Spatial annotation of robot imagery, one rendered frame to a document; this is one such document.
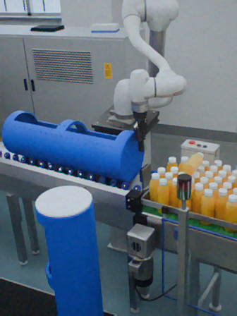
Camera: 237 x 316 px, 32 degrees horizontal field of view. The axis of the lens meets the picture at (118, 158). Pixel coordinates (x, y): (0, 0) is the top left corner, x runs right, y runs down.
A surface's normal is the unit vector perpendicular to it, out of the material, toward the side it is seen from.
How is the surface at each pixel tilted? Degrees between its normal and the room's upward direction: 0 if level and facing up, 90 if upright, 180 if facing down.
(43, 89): 90
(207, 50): 90
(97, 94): 90
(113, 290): 0
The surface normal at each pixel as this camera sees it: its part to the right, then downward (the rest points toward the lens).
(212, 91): -0.42, 0.42
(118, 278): -0.05, -0.90
